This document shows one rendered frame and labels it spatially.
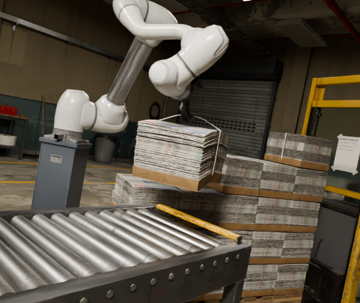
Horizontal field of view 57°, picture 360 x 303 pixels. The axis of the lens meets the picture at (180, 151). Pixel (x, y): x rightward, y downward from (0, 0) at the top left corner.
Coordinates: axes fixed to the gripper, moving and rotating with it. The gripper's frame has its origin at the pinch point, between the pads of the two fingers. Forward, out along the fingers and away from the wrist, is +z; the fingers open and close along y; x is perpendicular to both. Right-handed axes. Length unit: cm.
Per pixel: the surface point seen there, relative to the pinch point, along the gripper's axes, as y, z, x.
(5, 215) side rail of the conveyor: 55, -56, -32
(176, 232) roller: 52, -22, 12
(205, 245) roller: 52, -27, 25
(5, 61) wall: -87, 396, -589
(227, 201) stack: 46, 70, 11
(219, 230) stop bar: 48, -12, 25
